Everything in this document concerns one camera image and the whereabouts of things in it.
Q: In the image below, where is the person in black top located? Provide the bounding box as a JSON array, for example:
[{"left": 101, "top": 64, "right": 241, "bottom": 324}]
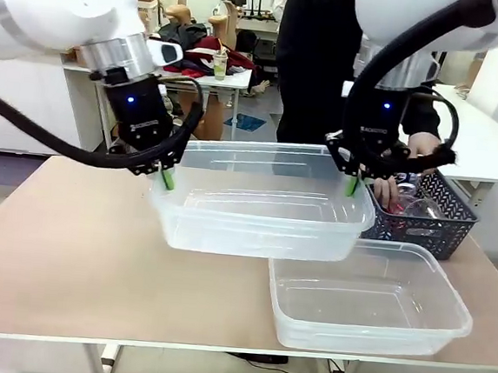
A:
[{"left": 267, "top": 0, "right": 454, "bottom": 158}]

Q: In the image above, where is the black storage box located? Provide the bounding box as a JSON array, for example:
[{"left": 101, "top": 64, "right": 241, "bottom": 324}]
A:
[{"left": 254, "top": 37, "right": 276, "bottom": 68}]

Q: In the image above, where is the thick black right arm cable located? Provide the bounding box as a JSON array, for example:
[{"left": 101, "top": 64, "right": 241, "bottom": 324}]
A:
[{"left": 335, "top": 0, "right": 498, "bottom": 192}]

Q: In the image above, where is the thin black cable with velcro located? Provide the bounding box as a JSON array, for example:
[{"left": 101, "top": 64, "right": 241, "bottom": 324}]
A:
[{"left": 407, "top": 87, "right": 465, "bottom": 169}]

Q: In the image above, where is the white side table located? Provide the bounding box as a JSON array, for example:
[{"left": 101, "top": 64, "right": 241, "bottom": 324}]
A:
[{"left": 423, "top": 81, "right": 498, "bottom": 184}]

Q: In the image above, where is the tan mannequin head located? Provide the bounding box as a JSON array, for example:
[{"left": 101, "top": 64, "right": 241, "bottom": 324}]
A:
[{"left": 164, "top": 3, "right": 192, "bottom": 23}]

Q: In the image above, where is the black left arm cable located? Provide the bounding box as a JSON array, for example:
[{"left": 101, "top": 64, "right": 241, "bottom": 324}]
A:
[{"left": 0, "top": 59, "right": 208, "bottom": 178}]

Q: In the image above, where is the white background table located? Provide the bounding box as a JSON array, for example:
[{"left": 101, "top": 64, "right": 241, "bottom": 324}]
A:
[{"left": 56, "top": 50, "right": 252, "bottom": 153}]

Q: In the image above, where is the person right hand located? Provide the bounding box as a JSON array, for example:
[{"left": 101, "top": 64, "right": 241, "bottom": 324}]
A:
[{"left": 371, "top": 174, "right": 404, "bottom": 215}]

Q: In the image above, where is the tan mannequin torso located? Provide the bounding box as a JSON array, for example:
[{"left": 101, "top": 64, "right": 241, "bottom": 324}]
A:
[{"left": 205, "top": 3, "right": 243, "bottom": 57}]

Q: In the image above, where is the plastic cup with green drink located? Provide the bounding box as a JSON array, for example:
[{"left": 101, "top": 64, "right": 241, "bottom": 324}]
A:
[{"left": 211, "top": 49, "right": 230, "bottom": 83}]

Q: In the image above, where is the clear plastic bin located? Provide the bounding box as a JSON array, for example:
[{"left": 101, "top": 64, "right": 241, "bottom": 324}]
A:
[
  {"left": 143, "top": 130, "right": 382, "bottom": 269},
  {"left": 261, "top": 230, "right": 481, "bottom": 364}
]

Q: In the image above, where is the crushed clear plastic bottle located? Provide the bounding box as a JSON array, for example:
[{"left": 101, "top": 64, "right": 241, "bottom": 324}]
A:
[{"left": 401, "top": 194, "right": 440, "bottom": 221}]

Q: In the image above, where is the white table leg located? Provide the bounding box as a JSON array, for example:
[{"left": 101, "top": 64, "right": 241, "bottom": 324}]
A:
[{"left": 98, "top": 342, "right": 122, "bottom": 373}]

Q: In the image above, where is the clear bottle with black ring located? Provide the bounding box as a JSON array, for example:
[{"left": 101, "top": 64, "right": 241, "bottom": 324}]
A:
[{"left": 393, "top": 171, "right": 422, "bottom": 199}]

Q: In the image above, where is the black woven plastic basket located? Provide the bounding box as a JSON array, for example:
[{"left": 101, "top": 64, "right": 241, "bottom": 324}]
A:
[{"left": 358, "top": 160, "right": 485, "bottom": 265}]

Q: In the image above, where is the black power cable on floor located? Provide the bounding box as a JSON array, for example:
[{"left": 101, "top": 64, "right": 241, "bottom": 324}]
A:
[{"left": 228, "top": 349, "right": 347, "bottom": 373}]

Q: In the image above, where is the pile of dark red clothes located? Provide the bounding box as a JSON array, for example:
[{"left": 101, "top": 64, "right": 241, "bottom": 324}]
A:
[{"left": 153, "top": 18, "right": 262, "bottom": 85}]

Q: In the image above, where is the blue floor mat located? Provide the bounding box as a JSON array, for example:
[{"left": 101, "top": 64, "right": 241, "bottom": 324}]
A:
[{"left": 223, "top": 111, "right": 269, "bottom": 135}]

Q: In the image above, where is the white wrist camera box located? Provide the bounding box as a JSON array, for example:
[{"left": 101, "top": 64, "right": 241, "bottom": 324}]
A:
[{"left": 144, "top": 37, "right": 187, "bottom": 70}]

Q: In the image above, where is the person left forearm black sleeve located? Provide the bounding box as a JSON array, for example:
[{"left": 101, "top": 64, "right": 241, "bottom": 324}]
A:
[{"left": 399, "top": 93, "right": 445, "bottom": 141}]

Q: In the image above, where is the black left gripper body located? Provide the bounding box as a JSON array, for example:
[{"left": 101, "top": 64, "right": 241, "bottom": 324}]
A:
[{"left": 83, "top": 64, "right": 181, "bottom": 156}]

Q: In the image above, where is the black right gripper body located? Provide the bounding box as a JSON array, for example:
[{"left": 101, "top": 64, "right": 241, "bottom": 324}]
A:
[{"left": 340, "top": 81, "right": 416, "bottom": 167}]

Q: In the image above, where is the person left hand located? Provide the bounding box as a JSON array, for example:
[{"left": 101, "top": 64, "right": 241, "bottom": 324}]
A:
[{"left": 406, "top": 130, "right": 442, "bottom": 160}]

